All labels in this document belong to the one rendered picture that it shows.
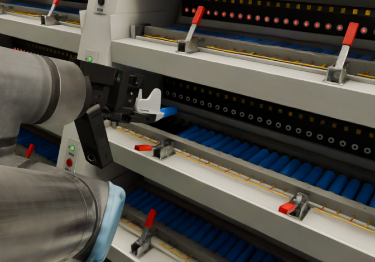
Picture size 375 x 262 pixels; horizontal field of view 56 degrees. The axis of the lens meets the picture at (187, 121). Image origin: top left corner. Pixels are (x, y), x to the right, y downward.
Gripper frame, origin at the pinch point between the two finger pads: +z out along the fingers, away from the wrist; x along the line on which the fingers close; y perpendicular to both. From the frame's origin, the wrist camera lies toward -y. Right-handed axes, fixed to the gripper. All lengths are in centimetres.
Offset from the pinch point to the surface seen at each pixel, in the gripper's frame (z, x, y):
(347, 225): 3.3, -36.6, -6.4
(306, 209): 2.4, -30.7, -6.3
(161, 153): -0.2, -4.1, -6.1
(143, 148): -5.2, -3.7, -5.1
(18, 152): 7, 51, -24
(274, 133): 16.1, -18.1, 2.1
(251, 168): 3.9, -20.2, -3.7
